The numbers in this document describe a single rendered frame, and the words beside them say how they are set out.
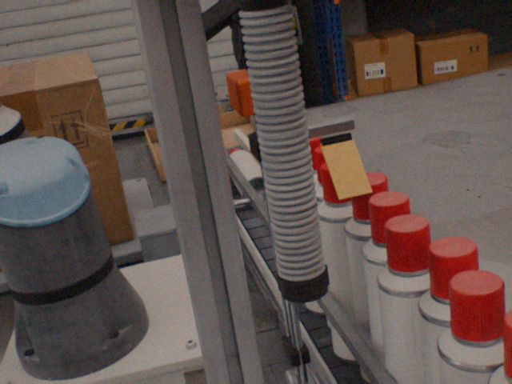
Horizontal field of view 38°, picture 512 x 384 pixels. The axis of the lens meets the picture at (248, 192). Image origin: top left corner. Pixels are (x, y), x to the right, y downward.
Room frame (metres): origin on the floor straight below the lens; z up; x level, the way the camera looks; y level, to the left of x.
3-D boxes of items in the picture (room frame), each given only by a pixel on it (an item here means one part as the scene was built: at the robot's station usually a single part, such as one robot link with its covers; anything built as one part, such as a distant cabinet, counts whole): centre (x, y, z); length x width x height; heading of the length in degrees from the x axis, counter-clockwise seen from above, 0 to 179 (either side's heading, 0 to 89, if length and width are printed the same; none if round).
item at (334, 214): (0.65, -0.09, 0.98); 0.05 x 0.05 x 0.20
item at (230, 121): (1.60, 0.07, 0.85); 0.30 x 0.26 x 0.04; 10
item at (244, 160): (1.18, 0.00, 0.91); 0.20 x 0.05 x 0.05; 8
